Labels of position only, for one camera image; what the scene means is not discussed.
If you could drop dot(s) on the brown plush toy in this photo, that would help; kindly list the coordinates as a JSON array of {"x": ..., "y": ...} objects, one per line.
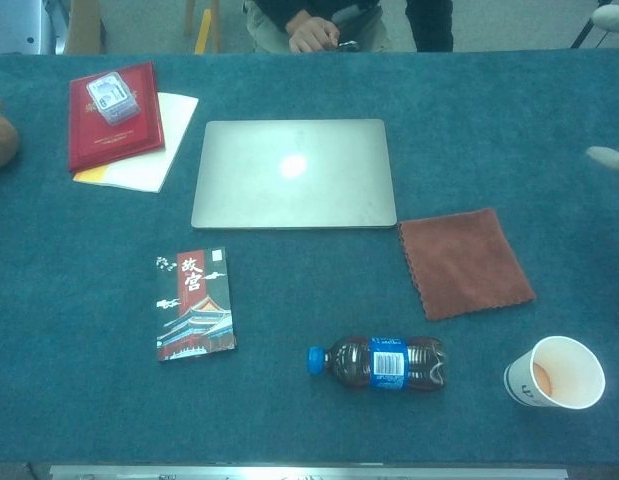
[{"x": 1, "y": 140}]

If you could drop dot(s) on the light wooden stool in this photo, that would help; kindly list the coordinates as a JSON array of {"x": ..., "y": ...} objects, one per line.
[{"x": 215, "y": 25}]

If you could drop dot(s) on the clear plastic card box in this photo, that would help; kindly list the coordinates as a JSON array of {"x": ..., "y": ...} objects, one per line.
[{"x": 111, "y": 97}]

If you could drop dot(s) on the brown microfiber cloth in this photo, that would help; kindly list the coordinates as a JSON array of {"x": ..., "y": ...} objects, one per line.
[{"x": 464, "y": 265}]

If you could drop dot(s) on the aluminium frame rail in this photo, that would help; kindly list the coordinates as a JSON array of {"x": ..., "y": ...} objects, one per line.
[{"x": 309, "y": 472}]

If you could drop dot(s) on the red certificate folder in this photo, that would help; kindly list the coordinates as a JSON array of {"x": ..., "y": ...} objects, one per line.
[{"x": 124, "y": 140}]

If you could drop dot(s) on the black red palace booklet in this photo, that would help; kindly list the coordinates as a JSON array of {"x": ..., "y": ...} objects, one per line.
[{"x": 199, "y": 320}]

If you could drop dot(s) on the silver metal cabinet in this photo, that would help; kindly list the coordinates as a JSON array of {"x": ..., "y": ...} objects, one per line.
[{"x": 19, "y": 25}]

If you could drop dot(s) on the black tripod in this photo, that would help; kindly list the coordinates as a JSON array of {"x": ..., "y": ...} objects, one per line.
[{"x": 584, "y": 35}]

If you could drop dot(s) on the brown cardboard box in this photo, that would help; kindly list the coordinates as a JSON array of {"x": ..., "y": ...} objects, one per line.
[{"x": 84, "y": 25}]

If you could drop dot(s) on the black phone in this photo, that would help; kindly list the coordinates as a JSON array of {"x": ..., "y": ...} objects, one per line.
[{"x": 347, "y": 46}]

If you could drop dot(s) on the cola bottle blue label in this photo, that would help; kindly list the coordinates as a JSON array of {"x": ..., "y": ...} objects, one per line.
[{"x": 389, "y": 362}]

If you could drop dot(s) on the white and yellow notebook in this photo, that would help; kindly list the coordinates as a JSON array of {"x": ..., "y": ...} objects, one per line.
[{"x": 154, "y": 170}]

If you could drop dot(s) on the teal tablecloth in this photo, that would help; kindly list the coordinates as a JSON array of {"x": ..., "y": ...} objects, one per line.
[{"x": 309, "y": 280}]

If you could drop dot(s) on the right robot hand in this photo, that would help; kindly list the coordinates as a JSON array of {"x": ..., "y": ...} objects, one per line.
[{"x": 611, "y": 159}]

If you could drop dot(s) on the seated person dark clothes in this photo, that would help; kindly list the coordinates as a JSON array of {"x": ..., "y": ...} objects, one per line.
[{"x": 429, "y": 25}]

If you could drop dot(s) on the silver laptop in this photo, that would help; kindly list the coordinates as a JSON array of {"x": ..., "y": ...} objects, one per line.
[{"x": 289, "y": 190}]

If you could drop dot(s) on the white paper cup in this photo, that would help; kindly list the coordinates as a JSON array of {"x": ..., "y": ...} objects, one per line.
[{"x": 564, "y": 375}]

